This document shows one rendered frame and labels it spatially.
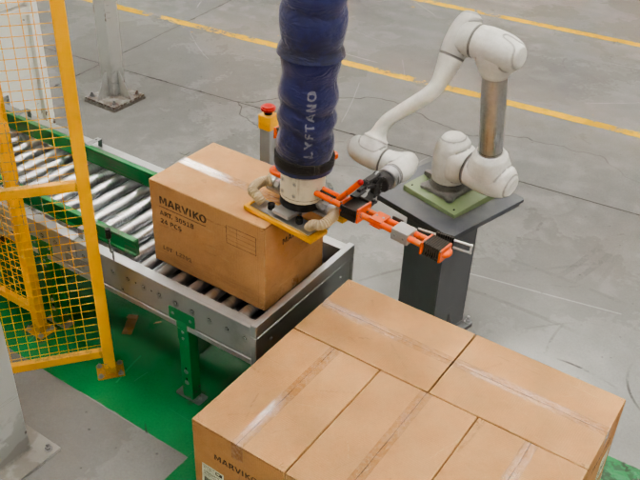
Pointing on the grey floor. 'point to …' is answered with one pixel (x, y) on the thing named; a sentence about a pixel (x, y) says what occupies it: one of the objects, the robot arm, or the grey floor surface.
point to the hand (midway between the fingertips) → (356, 201)
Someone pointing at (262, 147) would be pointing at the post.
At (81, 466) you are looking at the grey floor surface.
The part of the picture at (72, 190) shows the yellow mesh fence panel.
